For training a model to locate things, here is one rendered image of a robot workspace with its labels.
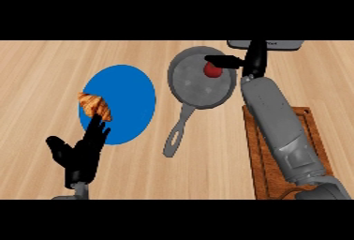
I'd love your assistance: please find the brown wooden cutting board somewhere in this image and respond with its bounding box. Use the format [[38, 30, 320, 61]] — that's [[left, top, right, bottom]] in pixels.
[[241, 105, 336, 201]]

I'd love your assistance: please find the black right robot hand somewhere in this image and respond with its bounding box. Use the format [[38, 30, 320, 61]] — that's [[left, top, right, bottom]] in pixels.
[[203, 39, 269, 79]]

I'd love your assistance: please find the grey frying pan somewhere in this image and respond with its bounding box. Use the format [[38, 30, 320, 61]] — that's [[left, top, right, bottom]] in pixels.
[[162, 46, 238, 158]]

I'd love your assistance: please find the red tomato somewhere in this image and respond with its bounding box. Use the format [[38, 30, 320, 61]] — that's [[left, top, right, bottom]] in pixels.
[[203, 61, 224, 79]]

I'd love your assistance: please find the blue oval placemat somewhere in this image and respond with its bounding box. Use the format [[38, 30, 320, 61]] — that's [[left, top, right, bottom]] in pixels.
[[76, 64, 157, 146]]

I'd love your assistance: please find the grey appliance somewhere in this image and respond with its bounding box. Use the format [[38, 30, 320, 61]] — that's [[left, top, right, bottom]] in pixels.
[[227, 39, 305, 52]]

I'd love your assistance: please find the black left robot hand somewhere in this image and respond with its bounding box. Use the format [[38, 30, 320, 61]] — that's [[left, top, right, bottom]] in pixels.
[[44, 113, 112, 190]]

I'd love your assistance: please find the golden brown croissant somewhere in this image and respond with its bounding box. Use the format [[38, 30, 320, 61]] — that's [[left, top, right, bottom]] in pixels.
[[76, 91, 113, 123]]

